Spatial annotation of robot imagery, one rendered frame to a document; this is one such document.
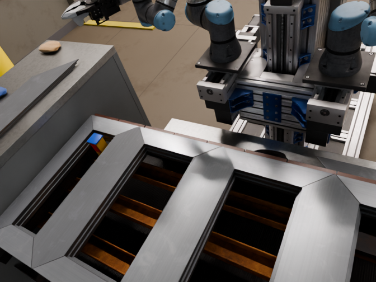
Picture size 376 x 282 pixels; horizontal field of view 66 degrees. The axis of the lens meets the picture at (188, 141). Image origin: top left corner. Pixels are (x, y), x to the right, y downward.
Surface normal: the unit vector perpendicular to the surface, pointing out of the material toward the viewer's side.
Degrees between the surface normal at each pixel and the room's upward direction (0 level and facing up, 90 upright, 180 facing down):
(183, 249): 0
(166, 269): 0
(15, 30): 90
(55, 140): 90
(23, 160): 90
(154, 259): 0
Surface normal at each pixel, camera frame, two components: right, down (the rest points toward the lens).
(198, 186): -0.22, -0.64
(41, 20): 0.85, 0.24
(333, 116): -0.48, 0.73
